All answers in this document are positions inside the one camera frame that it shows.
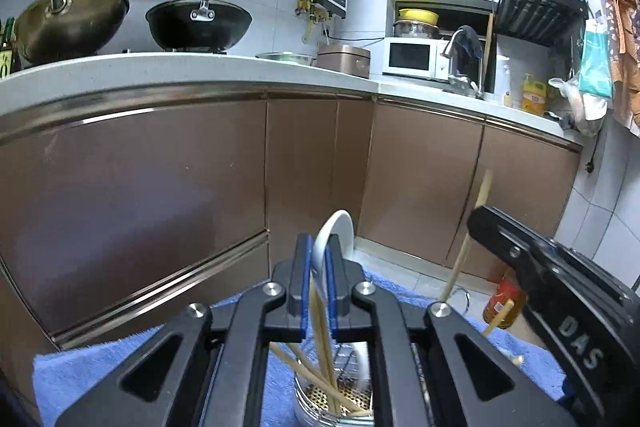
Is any white microwave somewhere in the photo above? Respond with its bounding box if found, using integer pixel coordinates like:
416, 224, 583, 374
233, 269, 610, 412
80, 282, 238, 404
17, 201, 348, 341
382, 37, 451, 82

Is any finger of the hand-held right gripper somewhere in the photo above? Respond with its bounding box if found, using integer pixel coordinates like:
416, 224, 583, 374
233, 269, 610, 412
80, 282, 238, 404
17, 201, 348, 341
466, 205, 556, 303

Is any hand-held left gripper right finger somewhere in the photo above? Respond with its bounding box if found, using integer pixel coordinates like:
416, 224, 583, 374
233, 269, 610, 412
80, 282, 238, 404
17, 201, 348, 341
324, 234, 578, 427

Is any white plastic bag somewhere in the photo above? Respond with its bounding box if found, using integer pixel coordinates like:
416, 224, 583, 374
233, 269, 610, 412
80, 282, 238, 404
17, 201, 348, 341
547, 77, 608, 138

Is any cooking oil bottle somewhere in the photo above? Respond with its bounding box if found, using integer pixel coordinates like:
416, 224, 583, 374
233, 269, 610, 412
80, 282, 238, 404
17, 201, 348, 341
482, 272, 527, 330

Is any yellow detergent bottle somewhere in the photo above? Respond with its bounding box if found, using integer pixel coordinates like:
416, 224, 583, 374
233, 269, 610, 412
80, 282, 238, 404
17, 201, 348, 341
520, 73, 547, 115

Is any blue towel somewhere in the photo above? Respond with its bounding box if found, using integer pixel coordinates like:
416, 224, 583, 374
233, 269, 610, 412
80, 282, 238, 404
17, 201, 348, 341
32, 257, 571, 427

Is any yellow bowl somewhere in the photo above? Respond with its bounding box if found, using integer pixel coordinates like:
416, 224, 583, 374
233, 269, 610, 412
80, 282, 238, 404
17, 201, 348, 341
398, 8, 440, 25

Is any metal wire utensil basket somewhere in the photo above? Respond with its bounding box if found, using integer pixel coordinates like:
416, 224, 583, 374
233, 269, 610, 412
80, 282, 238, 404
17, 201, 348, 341
295, 359, 368, 414

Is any teal bag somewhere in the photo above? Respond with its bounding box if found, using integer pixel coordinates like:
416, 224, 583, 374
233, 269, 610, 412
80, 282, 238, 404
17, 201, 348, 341
577, 19, 615, 98

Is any metal basin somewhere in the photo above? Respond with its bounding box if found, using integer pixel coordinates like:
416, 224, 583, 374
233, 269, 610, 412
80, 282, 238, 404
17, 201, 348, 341
256, 51, 318, 66

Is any orange patterned cloth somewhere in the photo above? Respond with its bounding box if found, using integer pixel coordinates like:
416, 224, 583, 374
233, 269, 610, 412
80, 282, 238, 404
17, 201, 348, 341
590, 0, 640, 130

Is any steel pot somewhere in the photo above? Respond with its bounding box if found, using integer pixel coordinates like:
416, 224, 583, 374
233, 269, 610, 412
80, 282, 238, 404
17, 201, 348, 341
393, 21, 441, 40

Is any metal faucet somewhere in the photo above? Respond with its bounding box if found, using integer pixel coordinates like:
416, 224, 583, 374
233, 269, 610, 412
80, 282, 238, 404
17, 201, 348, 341
441, 29, 485, 100

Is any brown base cabinet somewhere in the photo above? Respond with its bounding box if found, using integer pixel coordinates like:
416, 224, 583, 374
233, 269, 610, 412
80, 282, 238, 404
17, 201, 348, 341
0, 84, 583, 350

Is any metal utensil holder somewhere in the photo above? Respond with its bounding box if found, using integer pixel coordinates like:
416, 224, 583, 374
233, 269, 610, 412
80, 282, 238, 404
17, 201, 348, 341
292, 337, 431, 427

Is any dark cloth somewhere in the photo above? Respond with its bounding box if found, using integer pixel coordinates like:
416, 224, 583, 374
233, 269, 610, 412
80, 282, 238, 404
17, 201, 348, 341
457, 25, 483, 58

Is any dark oil bottle yellow label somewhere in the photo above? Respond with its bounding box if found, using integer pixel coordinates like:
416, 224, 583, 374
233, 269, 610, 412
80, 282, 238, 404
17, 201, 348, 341
0, 18, 20, 78

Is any brown rice cooker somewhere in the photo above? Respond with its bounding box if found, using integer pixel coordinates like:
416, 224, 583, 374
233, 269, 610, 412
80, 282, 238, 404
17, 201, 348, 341
316, 44, 372, 78

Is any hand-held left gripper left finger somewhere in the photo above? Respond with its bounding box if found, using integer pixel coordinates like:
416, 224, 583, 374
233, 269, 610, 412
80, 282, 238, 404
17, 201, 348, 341
54, 233, 314, 427

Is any black gas stove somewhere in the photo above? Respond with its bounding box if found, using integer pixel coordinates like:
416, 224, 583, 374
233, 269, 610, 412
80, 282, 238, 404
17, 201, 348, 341
120, 47, 228, 56

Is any white bottle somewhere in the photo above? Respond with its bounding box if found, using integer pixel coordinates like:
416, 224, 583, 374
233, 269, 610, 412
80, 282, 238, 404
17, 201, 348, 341
502, 64, 516, 108

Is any wooden cutting board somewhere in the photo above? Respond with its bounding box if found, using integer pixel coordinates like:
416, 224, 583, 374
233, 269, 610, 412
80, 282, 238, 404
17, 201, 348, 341
481, 9, 496, 90

